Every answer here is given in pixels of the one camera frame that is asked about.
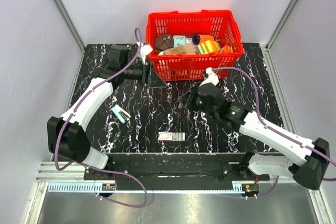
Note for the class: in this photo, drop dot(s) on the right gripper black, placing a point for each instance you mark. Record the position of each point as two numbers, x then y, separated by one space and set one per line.
187 100

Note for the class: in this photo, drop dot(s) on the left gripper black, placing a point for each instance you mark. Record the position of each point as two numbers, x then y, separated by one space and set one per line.
149 77

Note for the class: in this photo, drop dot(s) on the light blue stapler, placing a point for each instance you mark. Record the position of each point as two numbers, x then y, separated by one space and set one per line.
121 114

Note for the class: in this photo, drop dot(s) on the red white staple box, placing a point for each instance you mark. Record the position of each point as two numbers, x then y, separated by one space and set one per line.
171 136

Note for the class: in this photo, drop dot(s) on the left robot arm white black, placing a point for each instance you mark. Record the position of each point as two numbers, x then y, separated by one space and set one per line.
67 134

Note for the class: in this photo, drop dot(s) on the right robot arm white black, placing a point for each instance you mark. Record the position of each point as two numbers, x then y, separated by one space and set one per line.
303 159

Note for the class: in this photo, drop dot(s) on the brown round item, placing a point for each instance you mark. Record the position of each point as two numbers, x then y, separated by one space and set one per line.
164 42

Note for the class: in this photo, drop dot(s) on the teal small box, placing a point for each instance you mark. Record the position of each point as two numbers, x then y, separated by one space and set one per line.
179 40

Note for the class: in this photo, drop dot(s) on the brown cardboard box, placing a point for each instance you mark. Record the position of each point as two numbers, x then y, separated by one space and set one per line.
186 49

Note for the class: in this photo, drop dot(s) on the red plastic basket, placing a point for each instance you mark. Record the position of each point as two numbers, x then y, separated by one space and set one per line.
218 23

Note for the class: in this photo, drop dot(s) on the yellow green striped package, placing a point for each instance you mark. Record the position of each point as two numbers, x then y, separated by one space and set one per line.
208 47

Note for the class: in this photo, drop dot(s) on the orange bottle blue cap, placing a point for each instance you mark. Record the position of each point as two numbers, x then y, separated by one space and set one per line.
200 38

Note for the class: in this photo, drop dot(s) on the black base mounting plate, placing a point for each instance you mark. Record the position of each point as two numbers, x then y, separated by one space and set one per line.
226 166

